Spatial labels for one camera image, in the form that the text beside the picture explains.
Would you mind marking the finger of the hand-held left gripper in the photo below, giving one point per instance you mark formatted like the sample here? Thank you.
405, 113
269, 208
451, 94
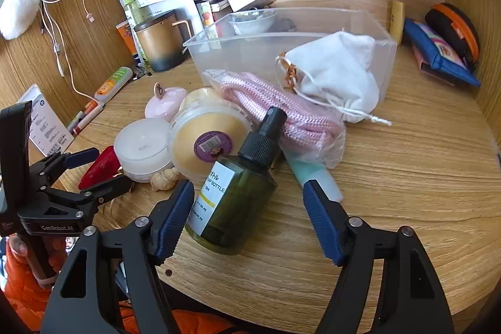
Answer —
113, 185
82, 157

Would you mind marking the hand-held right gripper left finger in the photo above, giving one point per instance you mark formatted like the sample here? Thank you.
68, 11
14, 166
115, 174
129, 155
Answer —
172, 216

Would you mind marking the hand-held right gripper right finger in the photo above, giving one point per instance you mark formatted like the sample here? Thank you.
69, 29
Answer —
325, 224

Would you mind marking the red plastic object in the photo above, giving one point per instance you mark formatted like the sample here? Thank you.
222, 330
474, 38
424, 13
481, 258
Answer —
100, 165

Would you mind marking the white round jar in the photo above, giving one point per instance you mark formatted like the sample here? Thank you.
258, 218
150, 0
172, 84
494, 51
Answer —
141, 146

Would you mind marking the pale teal tube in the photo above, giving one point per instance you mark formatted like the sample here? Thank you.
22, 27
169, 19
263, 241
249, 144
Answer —
313, 171

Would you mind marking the dark green spray bottle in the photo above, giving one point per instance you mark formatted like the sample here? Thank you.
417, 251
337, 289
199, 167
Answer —
235, 201

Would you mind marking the yellow round tin purple label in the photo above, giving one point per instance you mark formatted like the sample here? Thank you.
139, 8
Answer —
195, 138

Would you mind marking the pink round case with tag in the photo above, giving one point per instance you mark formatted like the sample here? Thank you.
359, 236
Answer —
164, 103

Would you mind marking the clear plastic storage box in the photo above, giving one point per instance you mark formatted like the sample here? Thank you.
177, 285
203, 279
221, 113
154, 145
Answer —
235, 44

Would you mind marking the wooden desktop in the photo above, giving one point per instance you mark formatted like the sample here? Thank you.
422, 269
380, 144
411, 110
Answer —
411, 169

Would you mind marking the person's left hand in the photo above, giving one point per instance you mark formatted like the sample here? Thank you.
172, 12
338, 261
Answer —
17, 248

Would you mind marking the white printed leaflet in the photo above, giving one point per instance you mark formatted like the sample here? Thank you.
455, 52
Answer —
47, 126

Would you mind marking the beige seashell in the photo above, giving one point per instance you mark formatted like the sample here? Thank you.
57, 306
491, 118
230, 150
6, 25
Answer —
162, 179

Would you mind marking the green orange plastic case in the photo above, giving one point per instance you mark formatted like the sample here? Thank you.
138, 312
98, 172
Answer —
113, 81

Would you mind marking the metal keys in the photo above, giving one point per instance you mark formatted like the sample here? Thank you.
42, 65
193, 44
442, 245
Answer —
141, 72

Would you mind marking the person's orange jacket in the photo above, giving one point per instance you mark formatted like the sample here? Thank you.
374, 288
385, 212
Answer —
188, 322

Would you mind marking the orange carton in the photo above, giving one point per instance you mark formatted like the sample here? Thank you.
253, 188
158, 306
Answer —
124, 38

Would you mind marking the white fluffy plush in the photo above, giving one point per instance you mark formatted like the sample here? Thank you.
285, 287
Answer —
17, 9

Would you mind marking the brown mug with lid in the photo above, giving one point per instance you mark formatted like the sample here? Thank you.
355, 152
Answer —
156, 40

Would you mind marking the pale green mist bottle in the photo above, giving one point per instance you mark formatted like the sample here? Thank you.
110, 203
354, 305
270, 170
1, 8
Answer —
131, 9

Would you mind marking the fruit print booklet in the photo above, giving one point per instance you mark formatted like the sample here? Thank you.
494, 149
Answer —
204, 17

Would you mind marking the pink wallet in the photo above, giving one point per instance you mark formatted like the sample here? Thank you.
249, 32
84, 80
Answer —
424, 67

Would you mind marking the silver metal stand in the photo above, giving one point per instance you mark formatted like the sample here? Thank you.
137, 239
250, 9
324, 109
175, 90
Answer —
188, 1

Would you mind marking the white bowl of trinkets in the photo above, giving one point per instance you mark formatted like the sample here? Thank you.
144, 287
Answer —
250, 25

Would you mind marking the blue patchwork pencil case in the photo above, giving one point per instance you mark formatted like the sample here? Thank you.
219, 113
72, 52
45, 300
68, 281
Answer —
422, 40

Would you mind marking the yellow tube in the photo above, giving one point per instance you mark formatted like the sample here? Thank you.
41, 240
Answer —
396, 21

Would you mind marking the black orange zip case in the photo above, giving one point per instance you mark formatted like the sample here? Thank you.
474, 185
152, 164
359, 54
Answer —
450, 25

